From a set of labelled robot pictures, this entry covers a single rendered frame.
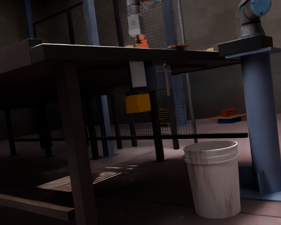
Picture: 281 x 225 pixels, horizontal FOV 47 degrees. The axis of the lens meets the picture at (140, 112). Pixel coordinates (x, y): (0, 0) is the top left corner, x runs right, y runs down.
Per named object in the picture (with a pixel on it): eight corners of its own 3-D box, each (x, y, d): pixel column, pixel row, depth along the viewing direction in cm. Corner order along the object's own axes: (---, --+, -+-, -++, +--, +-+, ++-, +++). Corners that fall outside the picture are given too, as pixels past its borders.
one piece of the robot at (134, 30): (127, 14, 189) (130, 42, 190) (121, 11, 181) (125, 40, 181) (142, 10, 186) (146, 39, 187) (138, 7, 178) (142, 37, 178)
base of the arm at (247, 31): (268, 37, 200) (266, 21, 200) (262, 35, 188) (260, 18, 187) (243, 42, 209) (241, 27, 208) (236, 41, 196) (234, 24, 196)
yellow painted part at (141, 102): (151, 110, 151) (145, 59, 150) (139, 112, 145) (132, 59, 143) (138, 111, 157) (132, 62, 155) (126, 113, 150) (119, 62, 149)
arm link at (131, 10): (125, 6, 180) (130, 10, 188) (126, 15, 180) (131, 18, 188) (138, 4, 178) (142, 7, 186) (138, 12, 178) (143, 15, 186)
